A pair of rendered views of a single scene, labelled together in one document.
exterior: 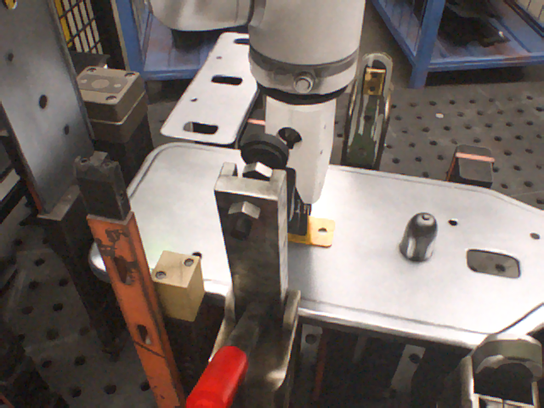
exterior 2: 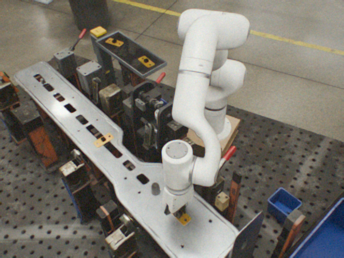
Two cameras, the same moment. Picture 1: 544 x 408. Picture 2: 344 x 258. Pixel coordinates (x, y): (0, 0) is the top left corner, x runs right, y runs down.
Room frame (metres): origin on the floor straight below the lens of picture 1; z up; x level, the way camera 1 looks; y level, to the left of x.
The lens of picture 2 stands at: (0.83, 0.32, 2.06)
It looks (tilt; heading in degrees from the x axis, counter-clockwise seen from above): 47 degrees down; 218
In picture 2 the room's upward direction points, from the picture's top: 3 degrees counter-clockwise
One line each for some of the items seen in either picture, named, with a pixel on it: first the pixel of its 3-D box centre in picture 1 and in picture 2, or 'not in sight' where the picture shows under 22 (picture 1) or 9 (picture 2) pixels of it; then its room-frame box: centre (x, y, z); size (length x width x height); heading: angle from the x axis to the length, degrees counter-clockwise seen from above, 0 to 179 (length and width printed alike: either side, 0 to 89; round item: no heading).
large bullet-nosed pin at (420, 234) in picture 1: (419, 238); (155, 188); (0.33, -0.15, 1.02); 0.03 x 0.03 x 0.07
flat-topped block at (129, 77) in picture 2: not in sight; (135, 91); (-0.12, -0.63, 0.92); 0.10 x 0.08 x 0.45; 77
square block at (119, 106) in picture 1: (128, 188); not in sight; (0.55, 0.21, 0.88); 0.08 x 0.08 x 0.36; 77
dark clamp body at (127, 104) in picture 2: not in sight; (138, 130); (0.06, -0.47, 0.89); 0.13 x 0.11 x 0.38; 167
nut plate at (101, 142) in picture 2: not in sight; (103, 139); (0.26, -0.48, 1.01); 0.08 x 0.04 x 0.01; 166
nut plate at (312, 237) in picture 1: (294, 224); (179, 213); (0.36, -0.03, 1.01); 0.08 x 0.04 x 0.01; 77
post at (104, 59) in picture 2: not in sight; (107, 70); (-0.18, -0.88, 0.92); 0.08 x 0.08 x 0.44; 77
